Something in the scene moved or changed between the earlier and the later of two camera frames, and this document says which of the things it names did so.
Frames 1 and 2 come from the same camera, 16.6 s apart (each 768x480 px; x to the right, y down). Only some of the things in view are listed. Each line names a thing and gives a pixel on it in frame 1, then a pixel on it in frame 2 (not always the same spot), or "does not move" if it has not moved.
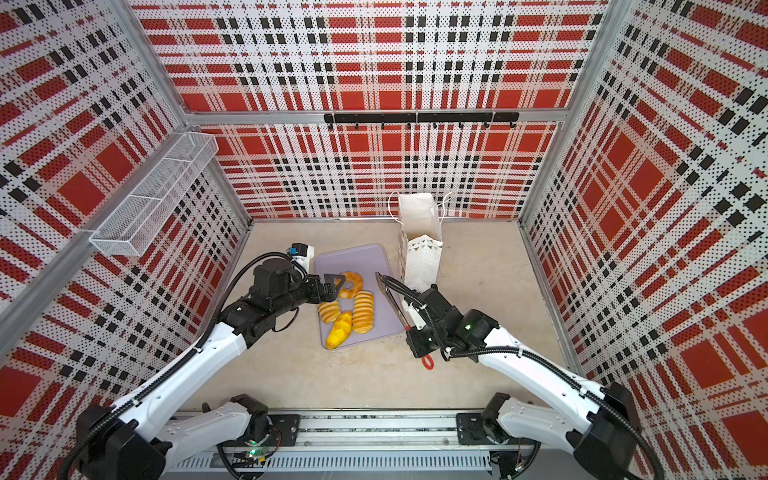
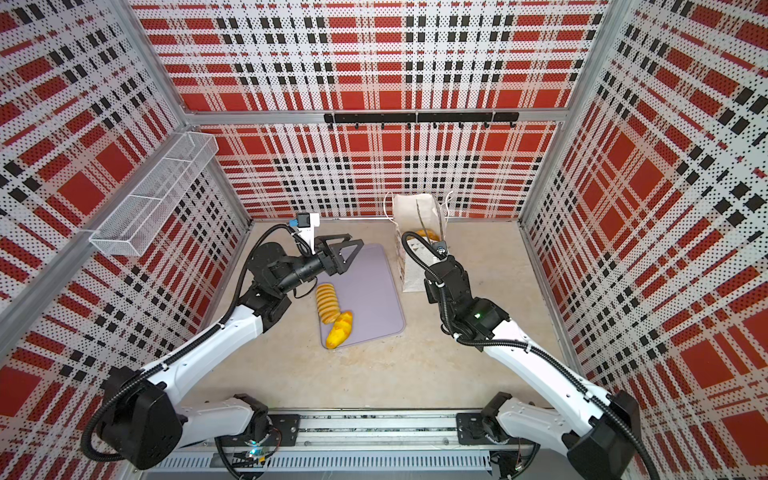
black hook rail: [423, 117] does not move
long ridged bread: [329, 311] does not move
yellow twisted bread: [340, 330] does not move
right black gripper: [413, 340] to [465, 280]
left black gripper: [330, 294] to [331, 266]
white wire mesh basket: [138, 219] does not move
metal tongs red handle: [427, 360] to [425, 226]
